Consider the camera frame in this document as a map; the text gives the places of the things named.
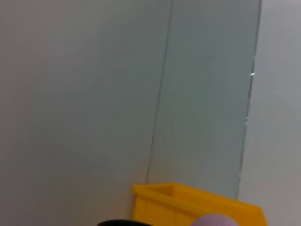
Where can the yellow plastic bin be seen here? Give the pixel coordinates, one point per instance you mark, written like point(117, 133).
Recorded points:
point(176, 207)

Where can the black mesh pen cup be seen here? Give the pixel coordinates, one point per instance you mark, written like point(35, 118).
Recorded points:
point(122, 222)

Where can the pink peach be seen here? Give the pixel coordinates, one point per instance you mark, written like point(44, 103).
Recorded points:
point(216, 221)

